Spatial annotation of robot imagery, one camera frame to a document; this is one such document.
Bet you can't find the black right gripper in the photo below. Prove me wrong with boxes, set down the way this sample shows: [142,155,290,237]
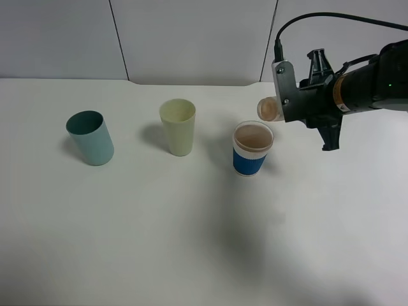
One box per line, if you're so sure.
[299,48,342,151]

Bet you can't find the pink labelled drink bottle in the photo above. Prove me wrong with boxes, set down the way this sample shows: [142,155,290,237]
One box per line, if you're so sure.
[257,96,284,122]

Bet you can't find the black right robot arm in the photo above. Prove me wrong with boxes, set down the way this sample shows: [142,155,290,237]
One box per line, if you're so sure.
[297,40,407,151]

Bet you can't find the clear cup with blue sleeve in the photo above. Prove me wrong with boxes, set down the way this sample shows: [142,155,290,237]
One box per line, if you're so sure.
[232,120,274,177]

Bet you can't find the pale yellow plastic cup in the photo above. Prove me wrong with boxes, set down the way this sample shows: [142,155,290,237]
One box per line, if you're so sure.
[159,98,196,157]

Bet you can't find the teal plastic cup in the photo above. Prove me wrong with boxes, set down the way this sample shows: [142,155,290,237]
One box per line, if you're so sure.
[66,110,114,166]

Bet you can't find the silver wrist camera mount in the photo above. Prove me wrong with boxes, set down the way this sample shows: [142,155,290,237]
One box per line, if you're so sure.
[272,61,299,122]

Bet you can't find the black camera cable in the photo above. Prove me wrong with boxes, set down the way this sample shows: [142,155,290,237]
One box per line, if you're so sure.
[273,11,408,61]

